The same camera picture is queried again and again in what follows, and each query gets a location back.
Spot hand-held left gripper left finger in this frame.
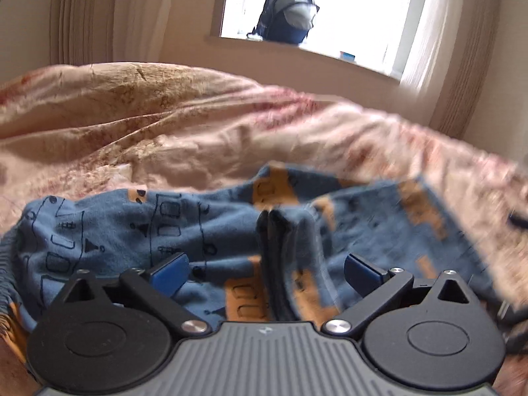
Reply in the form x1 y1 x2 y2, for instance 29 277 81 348
49 251 210 336

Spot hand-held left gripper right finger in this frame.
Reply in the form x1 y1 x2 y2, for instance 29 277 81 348
322 253 483 336

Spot blue printed pants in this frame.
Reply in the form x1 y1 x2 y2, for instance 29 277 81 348
0 164 514 341

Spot floral bed blanket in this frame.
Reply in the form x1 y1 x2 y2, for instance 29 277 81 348
0 62 528 396

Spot beige curtain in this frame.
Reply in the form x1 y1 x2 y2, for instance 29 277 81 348
49 0 126 67
429 0 506 141

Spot white sheer curtain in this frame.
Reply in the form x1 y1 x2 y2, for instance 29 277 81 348
113 0 179 64
400 0 458 100

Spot white windowsill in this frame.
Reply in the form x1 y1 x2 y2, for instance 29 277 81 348
205 35 404 88

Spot white framed window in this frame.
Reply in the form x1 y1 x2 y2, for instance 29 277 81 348
220 0 435 80

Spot dark blue backpack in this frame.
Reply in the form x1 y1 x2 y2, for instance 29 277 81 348
247 0 321 46

